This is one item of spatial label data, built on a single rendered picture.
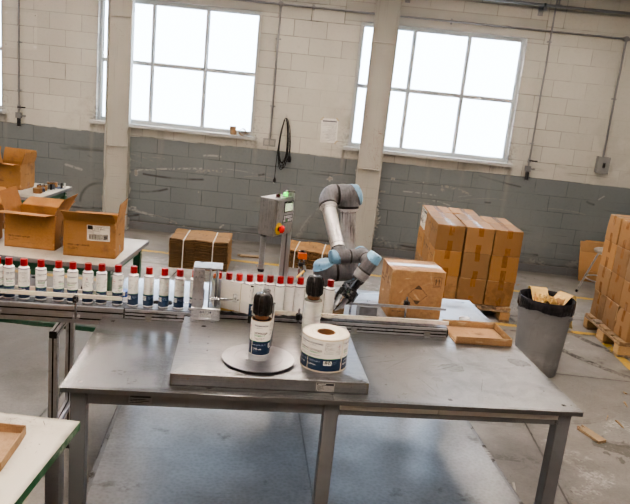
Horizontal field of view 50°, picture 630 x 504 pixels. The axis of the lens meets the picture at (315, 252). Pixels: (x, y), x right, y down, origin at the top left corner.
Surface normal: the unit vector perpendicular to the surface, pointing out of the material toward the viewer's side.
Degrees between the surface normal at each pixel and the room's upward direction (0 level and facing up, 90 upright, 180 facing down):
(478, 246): 91
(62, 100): 90
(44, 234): 89
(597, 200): 90
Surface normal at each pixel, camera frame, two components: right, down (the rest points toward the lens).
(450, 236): 0.00, 0.24
